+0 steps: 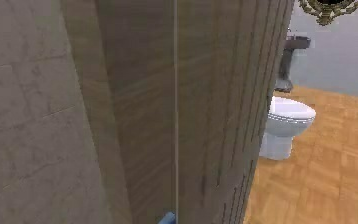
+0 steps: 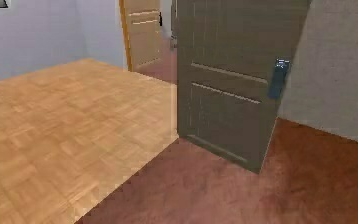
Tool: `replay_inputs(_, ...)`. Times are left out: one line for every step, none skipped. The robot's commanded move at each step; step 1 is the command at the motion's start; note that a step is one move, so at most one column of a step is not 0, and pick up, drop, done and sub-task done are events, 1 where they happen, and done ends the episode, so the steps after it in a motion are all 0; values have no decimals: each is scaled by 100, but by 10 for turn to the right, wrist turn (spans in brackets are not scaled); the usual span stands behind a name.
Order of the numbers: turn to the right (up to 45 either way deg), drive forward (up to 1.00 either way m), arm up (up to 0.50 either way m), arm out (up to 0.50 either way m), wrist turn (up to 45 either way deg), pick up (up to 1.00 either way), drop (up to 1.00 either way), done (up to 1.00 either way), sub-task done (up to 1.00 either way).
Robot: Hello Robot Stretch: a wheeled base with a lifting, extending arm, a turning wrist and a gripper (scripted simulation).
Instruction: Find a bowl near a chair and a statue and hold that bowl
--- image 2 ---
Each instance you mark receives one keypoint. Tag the dark brown room door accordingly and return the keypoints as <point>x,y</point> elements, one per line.
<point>227,50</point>

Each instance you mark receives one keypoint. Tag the light tan room door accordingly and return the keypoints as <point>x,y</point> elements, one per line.
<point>143,33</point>

